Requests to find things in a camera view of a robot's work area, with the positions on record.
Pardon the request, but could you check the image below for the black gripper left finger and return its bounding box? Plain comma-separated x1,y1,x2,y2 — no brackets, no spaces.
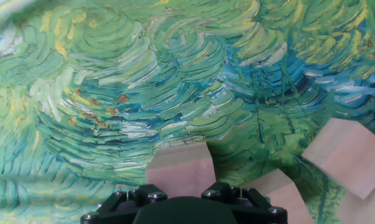
80,183,169,224

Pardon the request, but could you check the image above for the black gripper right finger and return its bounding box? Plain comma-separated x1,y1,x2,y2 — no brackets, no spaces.
201,182,288,224

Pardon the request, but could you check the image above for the light wooden cube block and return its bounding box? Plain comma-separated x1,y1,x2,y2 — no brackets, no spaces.
301,117,375,200
146,142,218,200
240,167,316,224
335,183,375,224

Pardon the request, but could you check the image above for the painted landscape cloth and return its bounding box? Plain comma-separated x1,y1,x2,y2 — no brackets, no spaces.
0,0,375,224

